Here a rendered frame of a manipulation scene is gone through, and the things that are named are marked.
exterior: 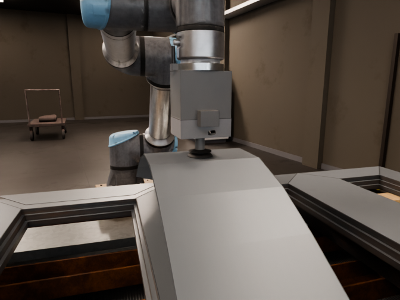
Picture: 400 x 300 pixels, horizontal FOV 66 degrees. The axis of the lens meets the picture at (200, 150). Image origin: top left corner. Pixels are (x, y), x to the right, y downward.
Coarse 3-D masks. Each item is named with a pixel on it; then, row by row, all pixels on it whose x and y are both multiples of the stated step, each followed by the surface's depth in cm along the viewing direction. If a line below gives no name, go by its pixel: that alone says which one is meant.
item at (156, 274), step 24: (144, 192) 84; (288, 192) 91; (24, 216) 73; (48, 216) 74; (72, 216) 75; (96, 216) 77; (120, 216) 78; (144, 216) 69; (336, 216) 72; (0, 240) 59; (144, 240) 61; (360, 240) 64; (384, 240) 60; (0, 264) 55; (144, 264) 55; (168, 264) 50; (144, 288) 49; (168, 288) 44
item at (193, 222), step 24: (240, 192) 42; (264, 192) 43; (168, 216) 37; (192, 216) 38; (216, 216) 38; (240, 216) 39; (264, 216) 39; (288, 216) 40; (168, 240) 35; (192, 240) 35; (216, 240) 36; (240, 240) 36
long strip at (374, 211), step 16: (304, 176) 99; (320, 176) 99; (320, 192) 84; (336, 192) 84; (352, 192) 84; (368, 192) 84; (336, 208) 73; (352, 208) 73; (368, 208) 73; (384, 208) 73; (368, 224) 65; (384, 224) 65
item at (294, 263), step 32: (192, 256) 34; (224, 256) 34; (256, 256) 35; (288, 256) 35; (320, 256) 36; (192, 288) 31; (224, 288) 32; (256, 288) 32; (288, 288) 32; (320, 288) 33
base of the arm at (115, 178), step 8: (112, 168) 120; (120, 168) 119; (128, 168) 120; (136, 168) 122; (112, 176) 120; (120, 176) 119; (128, 176) 120; (112, 184) 121; (120, 184) 119; (128, 184) 119
